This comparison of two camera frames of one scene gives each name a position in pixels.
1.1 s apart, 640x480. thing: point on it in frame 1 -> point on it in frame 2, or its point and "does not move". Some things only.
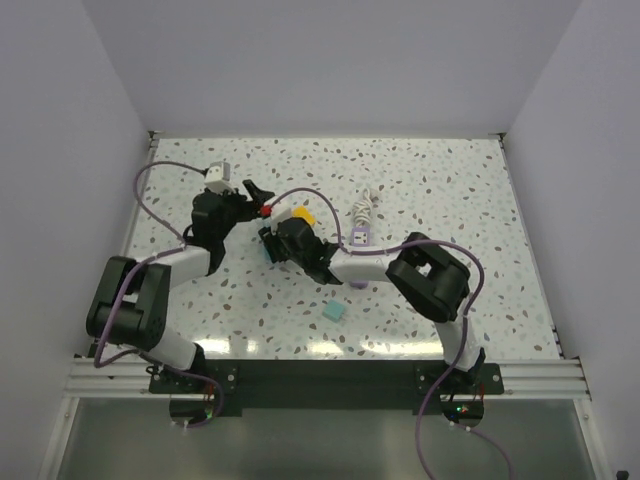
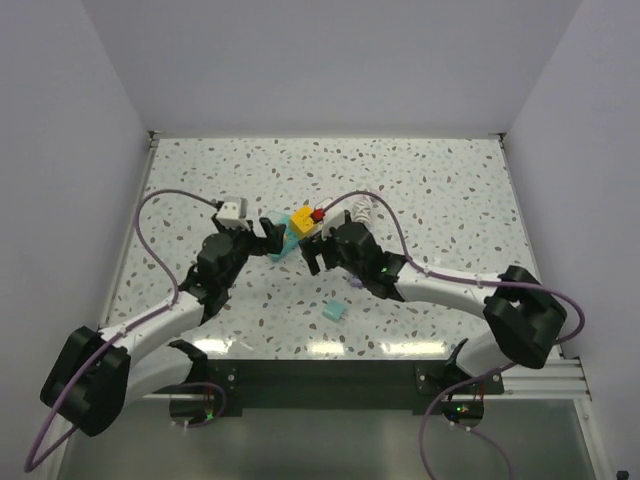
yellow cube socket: x=302 y=211 does not move
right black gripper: x=272 y=242 -> x=315 y=245
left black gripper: x=250 y=209 -> x=272 y=232
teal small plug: x=333 y=310 does not move
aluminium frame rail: x=537 y=379 does not move
